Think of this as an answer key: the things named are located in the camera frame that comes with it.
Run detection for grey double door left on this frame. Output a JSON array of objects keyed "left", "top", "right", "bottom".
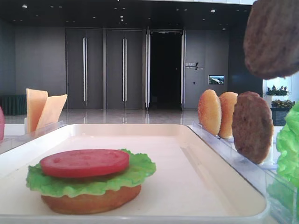
[{"left": 66, "top": 29, "right": 104, "bottom": 109}]

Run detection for long clear rail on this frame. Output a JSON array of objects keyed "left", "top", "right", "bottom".
[
  {"left": 0, "top": 121, "right": 64, "bottom": 154},
  {"left": 190, "top": 122, "right": 299, "bottom": 224}
]

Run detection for open door leaf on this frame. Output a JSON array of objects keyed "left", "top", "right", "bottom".
[{"left": 145, "top": 28, "right": 150, "bottom": 110}]

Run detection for grey double door middle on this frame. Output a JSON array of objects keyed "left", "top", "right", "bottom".
[{"left": 107, "top": 30, "right": 143, "bottom": 109}]

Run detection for right orange cheese slice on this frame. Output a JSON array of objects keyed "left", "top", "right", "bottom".
[{"left": 36, "top": 94, "right": 68, "bottom": 130}]

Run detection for red tomato slice on tray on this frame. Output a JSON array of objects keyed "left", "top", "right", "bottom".
[{"left": 40, "top": 149, "right": 129, "bottom": 178}]

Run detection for standing green lettuce leaf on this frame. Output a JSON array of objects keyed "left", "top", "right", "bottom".
[{"left": 276, "top": 102, "right": 299, "bottom": 187}]

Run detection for golden bun half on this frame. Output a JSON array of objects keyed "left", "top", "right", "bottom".
[
  {"left": 198, "top": 89, "right": 221, "bottom": 136},
  {"left": 218, "top": 91, "right": 238, "bottom": 139}
]

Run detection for orange cheese slice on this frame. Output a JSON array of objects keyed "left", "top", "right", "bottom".
[
  {"left": 26, "top": 88, "right": 48, "bottom": 133},
  {"left": 36, "top": 94, "right": 68, "bottom": 130}
]

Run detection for flower planter box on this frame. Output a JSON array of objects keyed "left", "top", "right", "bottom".
[{"left": 265, "top": 86, "right": 295, "bottom": 126}]

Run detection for long clear right rail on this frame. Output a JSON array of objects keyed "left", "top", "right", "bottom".
[{"left": 190, "top": 122, "right": 299, "bottom": 224}]

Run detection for left golden bun half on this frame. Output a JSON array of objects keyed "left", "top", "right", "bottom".
[{"left": 198, "top": 89, "right": 221, "bottom": 136}]

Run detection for long clear left rail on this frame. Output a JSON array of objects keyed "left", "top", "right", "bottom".
[{"left": 0, "top": 121, "right": 64, "bottom": 154}]

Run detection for cream rectangular metal tray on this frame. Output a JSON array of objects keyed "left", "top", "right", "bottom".
[{"left": 0, "top": 124, "right": 270, "bottom": 224}]

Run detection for left orange cheese slice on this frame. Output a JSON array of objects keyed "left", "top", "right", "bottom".
[{"left": 26, "top": 88, "right": 48, "bottom": 133}]

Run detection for standing red tomato slice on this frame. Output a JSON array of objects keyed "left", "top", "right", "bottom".
[{"left": 0, "top": 107, "right": 5, "bottom": 141}]

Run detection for green lettuce leaf on tray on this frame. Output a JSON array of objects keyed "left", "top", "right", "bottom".
[{"left": 26, "top": 149, "right": 156, "bottom": 197}]

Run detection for grey double door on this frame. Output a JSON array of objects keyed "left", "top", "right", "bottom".
[
  {"left": 107, "top": 30, "right": 143, "bottom": 109},
  {"left": 66, "top": 29, "right": 104, "bottom": 109}
]

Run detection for small wall screen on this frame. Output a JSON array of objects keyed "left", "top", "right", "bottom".
[{"left": 209, "top": 75, "right": 225, "bottom": 85}]

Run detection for brown meat patty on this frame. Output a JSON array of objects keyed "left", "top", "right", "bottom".
[
  {"left": 243, "top": 0, "right": 299, "bottom": 79},
  {"left": 232, "top": 91, "right": 274, "bottom": 164}
]

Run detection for bun base under lettuce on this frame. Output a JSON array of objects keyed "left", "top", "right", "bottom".
[{"left": 41, "top": 185, "right": 142, "bottom": 215}]

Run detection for right golden bun half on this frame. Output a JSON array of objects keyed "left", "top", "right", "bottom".
[{"left": 218, "top": 91, "right": 238, "bottom": 139}]

